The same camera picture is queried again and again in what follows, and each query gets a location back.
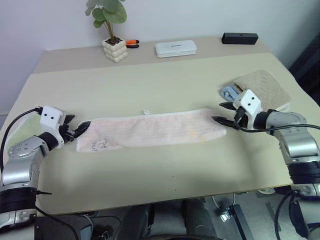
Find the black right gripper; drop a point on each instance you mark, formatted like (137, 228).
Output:
(243, 120)

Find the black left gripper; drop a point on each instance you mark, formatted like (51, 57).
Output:
(67, 133)

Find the pale pink towel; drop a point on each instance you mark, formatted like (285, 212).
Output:
(150, 130)

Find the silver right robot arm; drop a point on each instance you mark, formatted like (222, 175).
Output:
(297, 145)

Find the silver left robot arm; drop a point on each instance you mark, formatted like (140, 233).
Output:
(23, 160)

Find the folded light blue towel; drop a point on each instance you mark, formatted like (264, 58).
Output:
(228, 93)

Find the folded beige towel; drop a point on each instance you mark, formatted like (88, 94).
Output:
(267, 85)

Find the light green cloth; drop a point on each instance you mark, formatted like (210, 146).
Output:
(20, 130)

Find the black rectangular box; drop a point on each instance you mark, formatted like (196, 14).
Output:
(239, 38)

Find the white flat tin case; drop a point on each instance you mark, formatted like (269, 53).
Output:
(175, 48)

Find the green plant in white pot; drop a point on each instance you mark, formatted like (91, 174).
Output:
(115, 50)

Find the dark chair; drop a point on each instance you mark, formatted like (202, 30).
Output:
(308, 65)

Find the orange and black pliers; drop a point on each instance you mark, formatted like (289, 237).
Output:
(132, 43)

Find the dark rounded shape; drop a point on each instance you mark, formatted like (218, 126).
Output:
(198, 217)
(137, 222)

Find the black table leg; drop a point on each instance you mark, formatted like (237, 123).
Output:
(240, 222)

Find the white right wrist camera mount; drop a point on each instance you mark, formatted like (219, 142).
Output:
(250, 101)

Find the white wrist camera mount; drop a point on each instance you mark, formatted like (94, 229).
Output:
(250, 101)
(50, 117)

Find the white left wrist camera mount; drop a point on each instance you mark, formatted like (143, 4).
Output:
(50, 117)

